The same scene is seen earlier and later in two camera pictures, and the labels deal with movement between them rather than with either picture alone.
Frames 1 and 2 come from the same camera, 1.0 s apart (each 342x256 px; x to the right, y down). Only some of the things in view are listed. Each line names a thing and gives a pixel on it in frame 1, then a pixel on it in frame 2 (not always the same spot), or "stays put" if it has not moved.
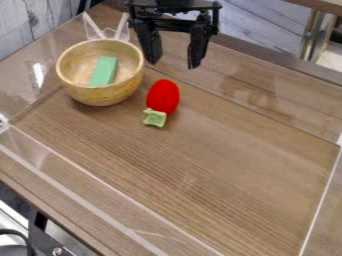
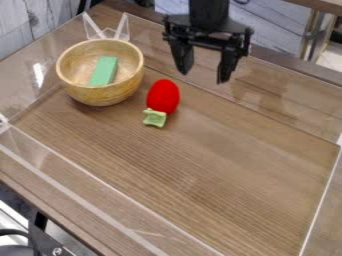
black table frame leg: [42, 243] stays put
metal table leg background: [318, 31] stays put
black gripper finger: [198, 42] to [229, 61]
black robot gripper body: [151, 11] to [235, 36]
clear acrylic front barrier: [107, 221] stays put
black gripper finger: [151, 41] to [183, 54]
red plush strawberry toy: [162, 100] stays put
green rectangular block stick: [103, 70] stays put
